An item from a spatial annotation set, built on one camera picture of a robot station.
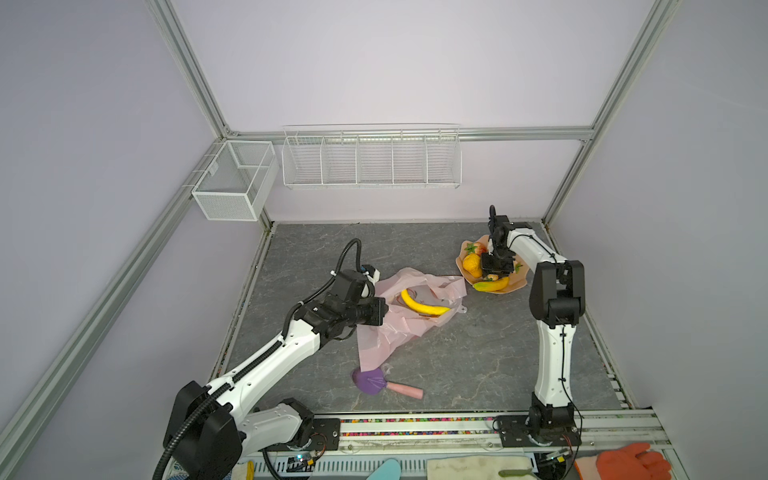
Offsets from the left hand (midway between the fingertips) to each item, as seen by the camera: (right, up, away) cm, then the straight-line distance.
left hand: (388, 312), depth 78 cm
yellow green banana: (+14, -2, +15) cm, 20 cm away
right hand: (+36, +8, +24) cm, 44 cm away
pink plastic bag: (-3, -11, +8) cm, 14 cm away
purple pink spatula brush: (-4, -19, +2) cm, 20 cm away
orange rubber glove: (+57, -33, -10) cm, 66 cm away
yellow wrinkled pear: (+28, +12, +21) cm, 36 cm away
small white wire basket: (-53, +40, +24) cm, 70 cm away
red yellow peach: (+30, +17, +25) cm, 43 cm away
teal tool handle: (+1, -35, -9) cm, 36 cm away
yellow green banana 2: (+34, +5, +17) cm, 38 cm away
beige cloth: (+27, -34, -9) cm, 45 cm away
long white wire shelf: (-6, +47, +19) cm, 51 cm away
